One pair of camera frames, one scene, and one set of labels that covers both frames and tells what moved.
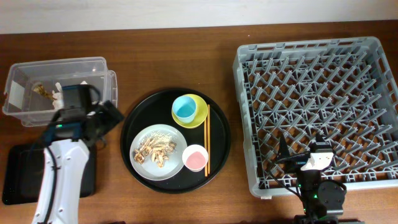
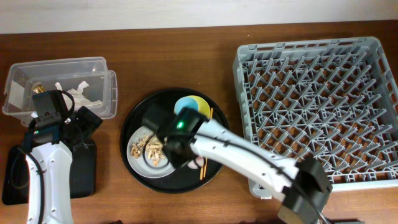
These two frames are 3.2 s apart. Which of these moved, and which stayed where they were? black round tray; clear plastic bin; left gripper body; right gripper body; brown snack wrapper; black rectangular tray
Moved: left gripper body; right gripper body
Stayed: black round tray; brown snack wrapper; clear plastic bin; black rectangular tray
